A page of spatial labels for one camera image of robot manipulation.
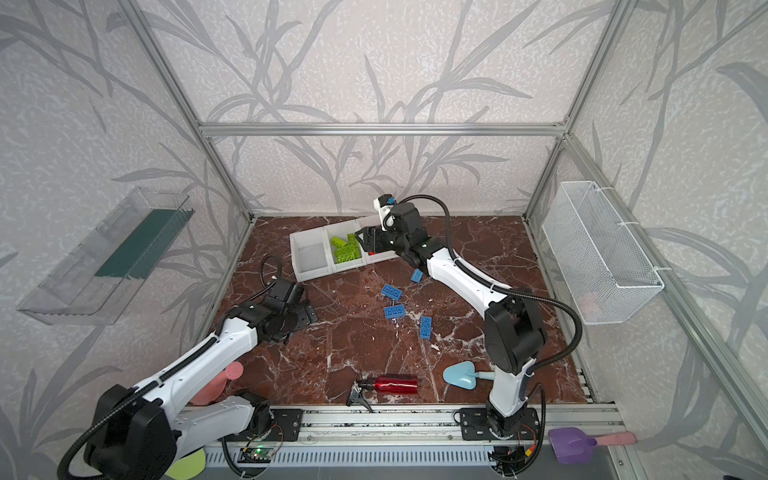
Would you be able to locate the white three-compartment bin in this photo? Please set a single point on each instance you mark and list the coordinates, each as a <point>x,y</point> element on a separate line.
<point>332,249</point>

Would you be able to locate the purple toy shovel pink handle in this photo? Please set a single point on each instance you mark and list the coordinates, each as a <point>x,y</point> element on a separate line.
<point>573,446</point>

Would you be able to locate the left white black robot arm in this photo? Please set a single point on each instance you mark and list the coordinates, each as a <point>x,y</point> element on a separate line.
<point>141,431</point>

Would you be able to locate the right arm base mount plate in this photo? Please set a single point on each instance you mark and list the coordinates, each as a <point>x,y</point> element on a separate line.
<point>483,424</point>

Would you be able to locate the clear plastic wall shelf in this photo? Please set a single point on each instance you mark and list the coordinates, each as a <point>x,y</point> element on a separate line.
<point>96,282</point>

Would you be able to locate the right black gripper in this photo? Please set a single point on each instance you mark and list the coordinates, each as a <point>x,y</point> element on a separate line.
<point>372,239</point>

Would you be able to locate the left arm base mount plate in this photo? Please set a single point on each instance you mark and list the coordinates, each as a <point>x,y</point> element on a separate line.
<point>285,426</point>

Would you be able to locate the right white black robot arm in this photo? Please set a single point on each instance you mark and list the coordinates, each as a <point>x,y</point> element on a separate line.
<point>514,330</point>

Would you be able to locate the left green-lit circuit board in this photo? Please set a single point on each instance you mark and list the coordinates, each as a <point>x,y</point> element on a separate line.
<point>257,455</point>

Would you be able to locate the aluminium front rail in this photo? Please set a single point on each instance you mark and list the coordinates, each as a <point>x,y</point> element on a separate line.
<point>387,425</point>

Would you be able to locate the white wire mesh basket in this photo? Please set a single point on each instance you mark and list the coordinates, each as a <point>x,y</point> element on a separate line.
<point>608,274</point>

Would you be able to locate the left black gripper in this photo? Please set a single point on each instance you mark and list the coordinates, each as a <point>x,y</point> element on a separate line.
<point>301,315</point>

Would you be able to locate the blue lego brick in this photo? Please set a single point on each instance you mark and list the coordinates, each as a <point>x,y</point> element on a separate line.
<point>425,328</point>
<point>416,275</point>
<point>392,292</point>
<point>395,312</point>

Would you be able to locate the light blue toy shovel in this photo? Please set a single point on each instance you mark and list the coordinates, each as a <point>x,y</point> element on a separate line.
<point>465,376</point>

